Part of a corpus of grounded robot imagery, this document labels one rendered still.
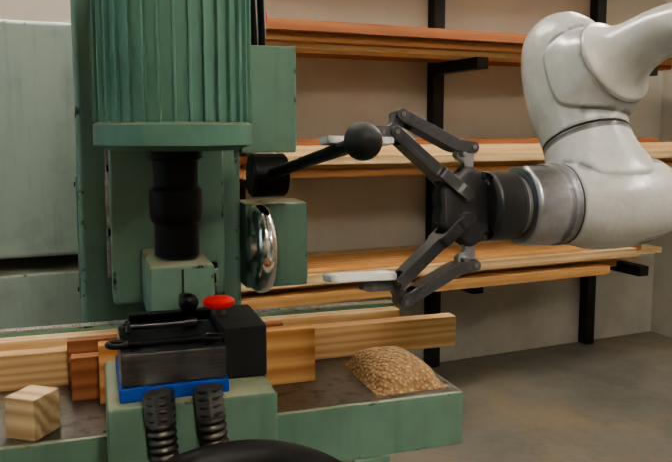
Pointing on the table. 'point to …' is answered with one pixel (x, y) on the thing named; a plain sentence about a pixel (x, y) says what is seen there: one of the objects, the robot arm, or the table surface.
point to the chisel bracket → (175, 279)
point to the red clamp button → (218, 302)
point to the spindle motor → (170, 53)
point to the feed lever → (272, 164)
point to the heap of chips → (392, 371)
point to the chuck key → (160, 324)
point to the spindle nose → (175, 203)
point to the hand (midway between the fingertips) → (336, 210)
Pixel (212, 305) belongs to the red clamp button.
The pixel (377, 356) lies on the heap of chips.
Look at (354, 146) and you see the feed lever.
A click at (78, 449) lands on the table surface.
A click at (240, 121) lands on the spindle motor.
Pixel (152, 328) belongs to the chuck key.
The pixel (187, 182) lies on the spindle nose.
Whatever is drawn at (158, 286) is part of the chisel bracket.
